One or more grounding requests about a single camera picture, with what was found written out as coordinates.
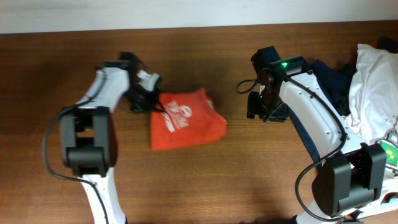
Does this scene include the red soccer t-shirt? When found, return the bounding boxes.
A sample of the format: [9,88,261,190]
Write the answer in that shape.
[150,88,228,151]

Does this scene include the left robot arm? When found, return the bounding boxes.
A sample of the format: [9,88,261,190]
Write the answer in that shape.
[60,52,164,223]

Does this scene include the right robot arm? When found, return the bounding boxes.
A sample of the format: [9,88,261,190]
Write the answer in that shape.
[247,46,386,223]

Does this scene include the navy blue garment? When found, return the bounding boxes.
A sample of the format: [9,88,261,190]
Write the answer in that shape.
[287,37,398,170]

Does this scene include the white printed t-shirt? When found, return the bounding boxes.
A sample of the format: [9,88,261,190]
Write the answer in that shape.
[343,44,397,219]

